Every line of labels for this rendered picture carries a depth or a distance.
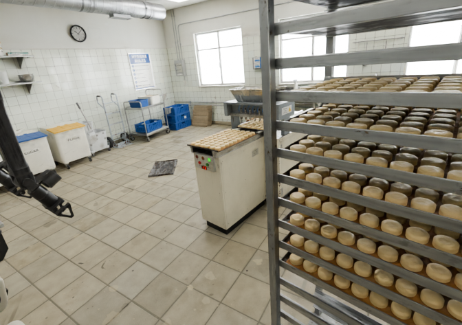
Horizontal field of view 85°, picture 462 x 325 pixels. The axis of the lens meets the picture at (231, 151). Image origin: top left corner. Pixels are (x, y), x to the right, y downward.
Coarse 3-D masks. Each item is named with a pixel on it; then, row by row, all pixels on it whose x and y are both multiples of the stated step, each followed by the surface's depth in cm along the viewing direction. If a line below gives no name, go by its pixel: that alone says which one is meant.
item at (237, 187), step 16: (256, 144) 257; (224, 160) 222; (240, 160) 240; (256, 160) 262; (208, 176) 233; (224, 176) 226; (240, 176) 244; (256, 176) 267; (208, 192) 241; (224, 192) 230; (240, 192) 249; (256, 192) 272; (208, 208) 250; (224, 208) 234; (240, 208) 253; (256, 208) 283; (208, 224) 264; (224, 224) 241
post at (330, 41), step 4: (328, 40) 99; (332, 40) 98; (328, 44) 100; (332, 44) 99; (328, 48) 100; (332, 48) 99; (328, 52) 101; (332, 52) 100; (324, 68) 103; (328, 68) 103; (332, 68) 102; (324, 72) 104; (328, 72) 103; (332, 72) 103; (324, 76) 104; (328, 76) 104; (316, 288) 144; (320, 288) 142; (316, 312) 150; (320, 312) 150
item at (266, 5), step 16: (272, 0) 65; (272, 16) 67; (272, 32) 68; (272, 48) 69; (272, 64) 70; (272, 80) 72; (272, 96) 73; (272, 112) 74; (272, 128) 76; (272, 144) 77; (272, 160) 79; (272, 176) 81; (272, 192) 83; (272, 208) 85; (272, 224) 88; (272, 240) 90; (272, 256) 93; (272, 272) 96; (272, 288) 98; (272, 304) 102; (272, 320) 105
